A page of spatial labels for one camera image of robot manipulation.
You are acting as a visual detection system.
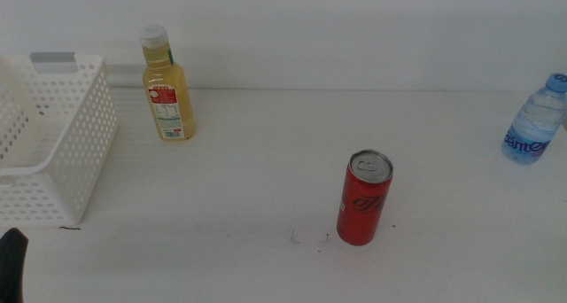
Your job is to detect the white perforated plastic basket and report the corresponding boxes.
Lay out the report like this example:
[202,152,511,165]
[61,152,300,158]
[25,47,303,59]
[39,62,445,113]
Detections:
[0,52,120,228]

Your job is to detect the red cola can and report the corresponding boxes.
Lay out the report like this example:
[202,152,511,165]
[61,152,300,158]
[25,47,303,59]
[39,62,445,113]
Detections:
[336,149,394,247]

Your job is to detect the clear water bottle blue cap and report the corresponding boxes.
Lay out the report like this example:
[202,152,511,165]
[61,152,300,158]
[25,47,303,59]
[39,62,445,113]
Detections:
[501,72,567,166]

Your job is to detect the yellow juice bottle white cap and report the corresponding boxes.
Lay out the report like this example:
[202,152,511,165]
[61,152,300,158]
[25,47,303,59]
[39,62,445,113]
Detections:
[138,23,198,141]

